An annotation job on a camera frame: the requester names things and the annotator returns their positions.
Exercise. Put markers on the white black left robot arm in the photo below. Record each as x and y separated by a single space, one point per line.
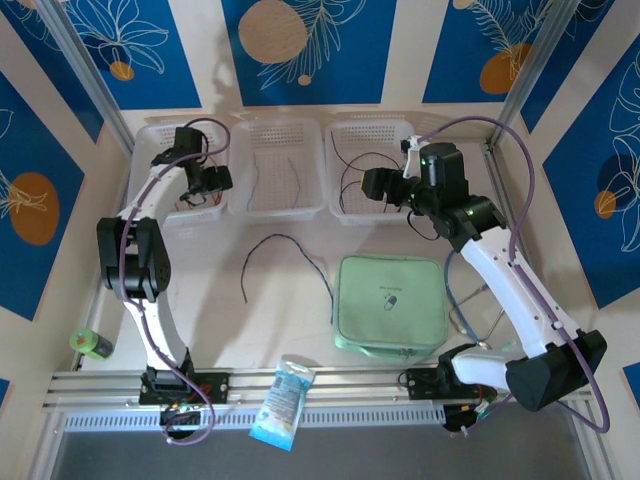
155 330

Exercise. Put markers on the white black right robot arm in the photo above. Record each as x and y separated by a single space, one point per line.
515 305

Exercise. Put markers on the white perforated plastic basket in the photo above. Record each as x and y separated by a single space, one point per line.
370 140
150 135
275 170

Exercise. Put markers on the blue tube stethoscope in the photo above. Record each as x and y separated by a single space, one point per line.
450 295

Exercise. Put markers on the mint green zip pouch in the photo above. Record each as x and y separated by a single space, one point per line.
390 300

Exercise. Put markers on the clear plastic zip bag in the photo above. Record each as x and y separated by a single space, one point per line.
507 346

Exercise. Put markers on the blue white snack packet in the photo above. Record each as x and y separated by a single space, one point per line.
282 400

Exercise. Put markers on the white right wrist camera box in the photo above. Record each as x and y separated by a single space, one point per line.
411 155

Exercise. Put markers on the aluminium corner post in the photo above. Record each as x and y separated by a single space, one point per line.
75 50
540 50

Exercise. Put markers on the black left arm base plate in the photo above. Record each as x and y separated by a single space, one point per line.
215 387

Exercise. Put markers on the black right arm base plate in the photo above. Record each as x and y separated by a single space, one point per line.
417 382

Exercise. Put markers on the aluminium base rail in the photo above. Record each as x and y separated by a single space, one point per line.
350 382

